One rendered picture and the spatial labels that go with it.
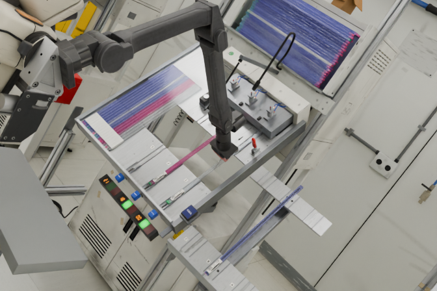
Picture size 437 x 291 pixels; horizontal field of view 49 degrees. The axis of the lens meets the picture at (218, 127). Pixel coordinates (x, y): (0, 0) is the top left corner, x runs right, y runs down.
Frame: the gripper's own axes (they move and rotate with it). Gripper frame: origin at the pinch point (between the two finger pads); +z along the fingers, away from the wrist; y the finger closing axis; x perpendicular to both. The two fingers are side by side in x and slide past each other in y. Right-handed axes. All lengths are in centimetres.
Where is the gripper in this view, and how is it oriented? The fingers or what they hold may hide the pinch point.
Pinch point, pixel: (224, 158)
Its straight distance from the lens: 193.8
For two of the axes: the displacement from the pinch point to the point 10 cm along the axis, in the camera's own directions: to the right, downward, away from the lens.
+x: -7.4, 5.5, -3.8
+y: -6.7, -5.7, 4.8
